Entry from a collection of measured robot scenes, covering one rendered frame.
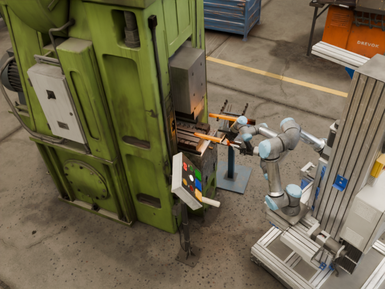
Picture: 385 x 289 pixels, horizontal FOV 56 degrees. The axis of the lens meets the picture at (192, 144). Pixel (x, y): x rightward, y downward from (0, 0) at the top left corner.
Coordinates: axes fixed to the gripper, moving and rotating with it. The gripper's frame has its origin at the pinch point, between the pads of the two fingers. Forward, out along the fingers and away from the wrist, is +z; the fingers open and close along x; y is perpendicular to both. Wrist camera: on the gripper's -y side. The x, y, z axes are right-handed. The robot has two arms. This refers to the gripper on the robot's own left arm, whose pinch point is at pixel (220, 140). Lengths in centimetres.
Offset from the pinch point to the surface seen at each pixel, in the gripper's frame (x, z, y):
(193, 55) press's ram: 2, -56, -57
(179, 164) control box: -55, -12, -19
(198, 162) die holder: -16.0, 22.0, -4.7
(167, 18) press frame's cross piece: -12, -79, -82
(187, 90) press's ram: -17, -42, -46
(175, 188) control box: -75, -13, -13
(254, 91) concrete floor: 219, 103, 22
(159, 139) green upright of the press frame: -43, -8, -42
